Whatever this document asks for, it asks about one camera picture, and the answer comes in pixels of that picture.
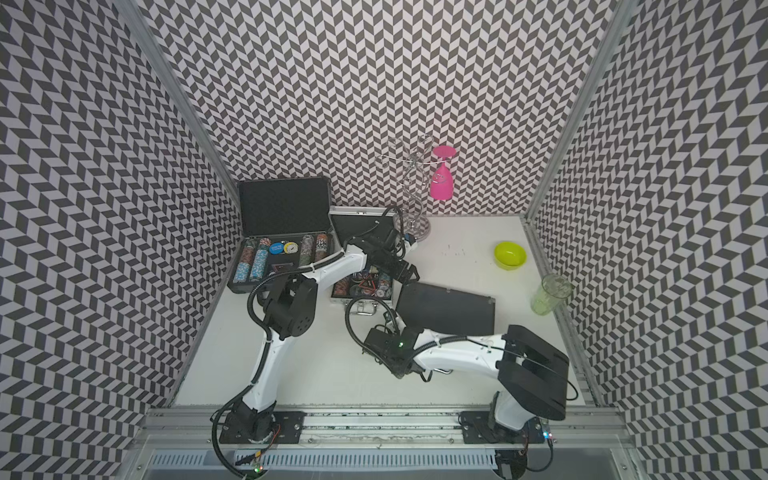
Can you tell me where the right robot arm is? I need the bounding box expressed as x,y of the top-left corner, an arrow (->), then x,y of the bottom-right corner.
352,325 -> 572,443

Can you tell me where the large black poker case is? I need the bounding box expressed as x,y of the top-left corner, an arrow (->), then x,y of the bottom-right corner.
228,177 -> 332,294

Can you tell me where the small silver poker case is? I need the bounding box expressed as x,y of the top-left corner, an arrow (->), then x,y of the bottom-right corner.
330,206 -> 397,316

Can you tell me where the chrome wire glass rack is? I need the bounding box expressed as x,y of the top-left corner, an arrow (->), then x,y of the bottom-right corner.
375,134 -> 431,242

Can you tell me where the pink wine glass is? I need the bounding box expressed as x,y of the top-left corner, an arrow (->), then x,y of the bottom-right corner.
429,145 -> 457,201

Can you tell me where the lime green bowl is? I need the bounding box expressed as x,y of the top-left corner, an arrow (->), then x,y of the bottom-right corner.
493,241 -> 527,271

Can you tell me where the black carbon poker case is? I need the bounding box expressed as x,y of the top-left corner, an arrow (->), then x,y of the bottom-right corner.
395,282 -> 495,336

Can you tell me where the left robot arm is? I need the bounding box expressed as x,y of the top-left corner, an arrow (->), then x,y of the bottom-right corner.
211,231 -> 419,444

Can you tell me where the green translucent cup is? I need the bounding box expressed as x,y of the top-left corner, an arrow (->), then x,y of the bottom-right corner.
530,273 -> 574,316

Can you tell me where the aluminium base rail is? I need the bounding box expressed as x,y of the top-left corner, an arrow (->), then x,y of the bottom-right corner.
134,404 -> 631,450

